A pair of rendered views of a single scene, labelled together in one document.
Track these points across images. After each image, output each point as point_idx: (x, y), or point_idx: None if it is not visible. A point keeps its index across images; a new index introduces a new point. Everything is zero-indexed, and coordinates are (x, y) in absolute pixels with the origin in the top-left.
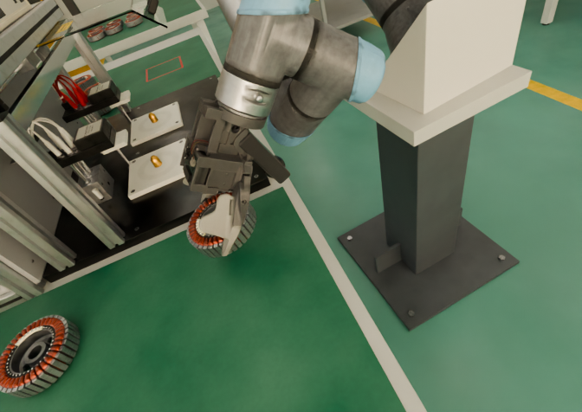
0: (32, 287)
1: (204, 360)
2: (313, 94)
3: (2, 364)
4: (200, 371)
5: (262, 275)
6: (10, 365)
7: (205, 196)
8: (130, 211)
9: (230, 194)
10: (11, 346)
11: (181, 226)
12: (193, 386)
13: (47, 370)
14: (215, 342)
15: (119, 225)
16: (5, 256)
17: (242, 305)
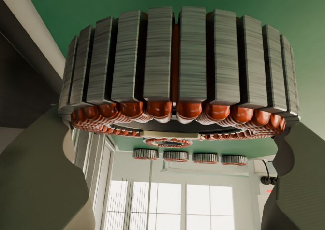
0: (104, 136)
1: (302, 87)
2: None
3: (167, 147)
4: (305, 91)
5: None
6: (169, 144)
7: (70, 132)
8: (11, 104)
9: (103, 118)
10: (156, 146)
11: (51, 61)
12: (308, 95)
13: (191, 140)
14: (301, 78)
15: (40, 111)
16: (92, 170)
17: (308, 44)
